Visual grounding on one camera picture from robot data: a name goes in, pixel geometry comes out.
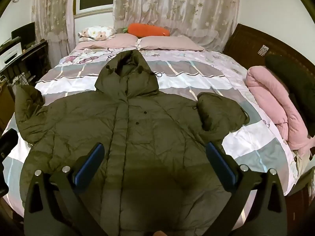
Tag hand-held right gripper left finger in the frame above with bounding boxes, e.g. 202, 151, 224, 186
23, 142, 109, 236

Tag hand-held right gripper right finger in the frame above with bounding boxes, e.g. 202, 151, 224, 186
206, 141, 288, 236

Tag olive green puffer jacket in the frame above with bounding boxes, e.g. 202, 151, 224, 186
14, 50, 250, 236

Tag folded pink quilt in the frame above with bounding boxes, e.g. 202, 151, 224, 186
246, 66, 315, 156

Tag patchwork cartoon duvet cover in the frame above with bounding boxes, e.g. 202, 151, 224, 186
2, 47, 299, 217

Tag dark wooden desk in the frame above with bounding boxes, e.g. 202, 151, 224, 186
0, 39, 51, 133

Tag white printer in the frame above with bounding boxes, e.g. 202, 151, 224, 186
0, 39, 23, 67

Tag dark green cushion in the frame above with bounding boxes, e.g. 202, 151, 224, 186
264, 54, 315, 110

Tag black monitor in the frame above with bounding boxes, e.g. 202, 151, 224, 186
11, 22, 36, 48

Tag pink pillow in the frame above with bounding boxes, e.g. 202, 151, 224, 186
74, 33, 138, 51
136, 35, 205, 52

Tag dark wooden headboard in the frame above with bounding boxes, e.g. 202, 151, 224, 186
223, 23, 315, 138

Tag floral print pillow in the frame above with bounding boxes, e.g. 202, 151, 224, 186
77, 26, 117, 42

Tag narrow lace curtain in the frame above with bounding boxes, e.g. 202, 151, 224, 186
31, 0, 74, 53

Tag orange carrot plush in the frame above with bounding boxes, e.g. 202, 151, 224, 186
120, 23, 171, 38

